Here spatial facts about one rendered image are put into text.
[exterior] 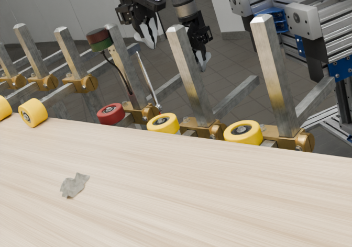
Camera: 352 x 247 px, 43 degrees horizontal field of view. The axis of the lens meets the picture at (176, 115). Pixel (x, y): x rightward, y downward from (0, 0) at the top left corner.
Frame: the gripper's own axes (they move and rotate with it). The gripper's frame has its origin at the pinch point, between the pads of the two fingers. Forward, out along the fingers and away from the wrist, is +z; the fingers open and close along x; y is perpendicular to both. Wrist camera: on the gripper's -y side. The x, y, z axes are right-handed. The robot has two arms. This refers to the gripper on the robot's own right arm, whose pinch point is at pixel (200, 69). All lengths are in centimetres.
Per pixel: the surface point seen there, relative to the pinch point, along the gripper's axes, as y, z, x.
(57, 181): -73, -7, -16
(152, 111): -33.7, -3.0, -8.4
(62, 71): -25, -12, 49
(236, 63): 179, 82, 131
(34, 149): -65, -7, 8
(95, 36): -41, -30, -6
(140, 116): -36.4, -2.5, -5.1
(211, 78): 150, 82, 138
